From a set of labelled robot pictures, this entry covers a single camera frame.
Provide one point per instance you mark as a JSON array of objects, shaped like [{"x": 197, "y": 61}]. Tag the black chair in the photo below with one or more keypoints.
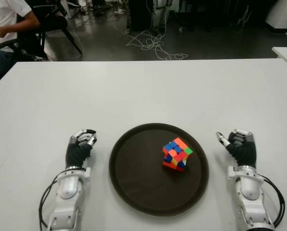
[{"x": 54, "y": 24}]

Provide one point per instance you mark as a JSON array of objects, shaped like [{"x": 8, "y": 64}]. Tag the multicoloured Rubik's cube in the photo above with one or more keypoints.
[{"x": 178, "y": 154}]

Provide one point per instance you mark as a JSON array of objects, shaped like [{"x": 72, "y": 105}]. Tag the black cabinet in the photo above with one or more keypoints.
[{"x": 139, "y": 14}]

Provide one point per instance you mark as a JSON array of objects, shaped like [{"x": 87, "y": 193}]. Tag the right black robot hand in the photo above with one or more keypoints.
[{"x": 243, "y": 152}]

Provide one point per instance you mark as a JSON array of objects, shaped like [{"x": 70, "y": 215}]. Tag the white box cabinet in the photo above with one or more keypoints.
[{"x": 284, "y": 14}]

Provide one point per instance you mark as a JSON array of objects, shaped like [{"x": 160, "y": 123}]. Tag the person in white shirt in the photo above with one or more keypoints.
[{"x": 3, "y": 21}]

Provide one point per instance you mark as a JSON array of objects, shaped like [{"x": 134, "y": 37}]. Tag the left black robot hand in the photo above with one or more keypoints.
[{"x": 77, "y": 154}]

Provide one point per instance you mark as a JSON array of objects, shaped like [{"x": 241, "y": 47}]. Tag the dark brown round plate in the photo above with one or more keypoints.
[{"x": 138, "y": 175}]

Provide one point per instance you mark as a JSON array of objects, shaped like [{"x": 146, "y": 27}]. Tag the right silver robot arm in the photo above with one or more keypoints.
[{"x": 249, "y": 195}]

